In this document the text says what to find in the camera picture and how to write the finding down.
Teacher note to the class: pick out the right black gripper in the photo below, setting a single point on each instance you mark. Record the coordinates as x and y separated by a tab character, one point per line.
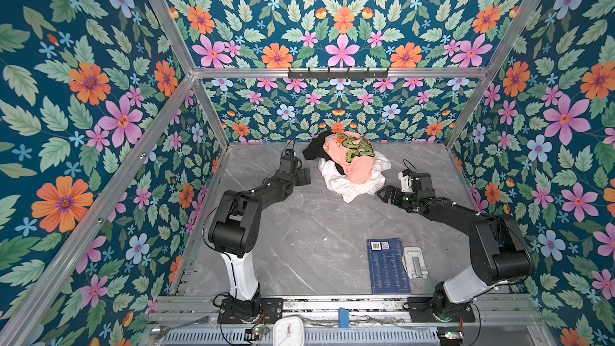
388	194

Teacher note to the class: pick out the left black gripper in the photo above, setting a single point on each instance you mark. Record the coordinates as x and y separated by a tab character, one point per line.
306	174

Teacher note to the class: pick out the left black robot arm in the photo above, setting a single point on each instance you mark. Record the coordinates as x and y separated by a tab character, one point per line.
234	232

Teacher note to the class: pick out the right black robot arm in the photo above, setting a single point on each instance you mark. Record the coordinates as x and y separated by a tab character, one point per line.
498	251

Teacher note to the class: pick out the black cloth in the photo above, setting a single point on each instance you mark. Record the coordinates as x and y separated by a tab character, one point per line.
327	145

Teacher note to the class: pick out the pink printed shirt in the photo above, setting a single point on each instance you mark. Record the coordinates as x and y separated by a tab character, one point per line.
359	159

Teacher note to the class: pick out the blue calibration board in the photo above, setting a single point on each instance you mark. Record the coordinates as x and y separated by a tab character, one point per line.
387	271

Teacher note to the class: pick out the white kitchen timer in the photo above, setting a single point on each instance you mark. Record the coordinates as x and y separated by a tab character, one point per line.
288	331

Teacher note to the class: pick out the metal spoon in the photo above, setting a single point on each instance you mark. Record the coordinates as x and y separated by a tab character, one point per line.
160	331

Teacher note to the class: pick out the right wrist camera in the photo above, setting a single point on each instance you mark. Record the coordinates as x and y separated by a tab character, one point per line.
405	177

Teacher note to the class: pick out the white plastic bracket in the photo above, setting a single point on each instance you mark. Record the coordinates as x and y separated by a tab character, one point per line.
413	260

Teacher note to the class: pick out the black hook rail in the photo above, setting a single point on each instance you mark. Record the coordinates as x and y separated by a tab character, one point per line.
352	73

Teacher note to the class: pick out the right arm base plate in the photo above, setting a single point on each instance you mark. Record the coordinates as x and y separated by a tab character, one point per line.
428	309

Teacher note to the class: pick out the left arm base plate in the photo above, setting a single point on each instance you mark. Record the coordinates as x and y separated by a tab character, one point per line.
237	312

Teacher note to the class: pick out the white vented cable duct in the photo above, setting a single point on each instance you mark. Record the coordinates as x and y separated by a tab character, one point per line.
313	336

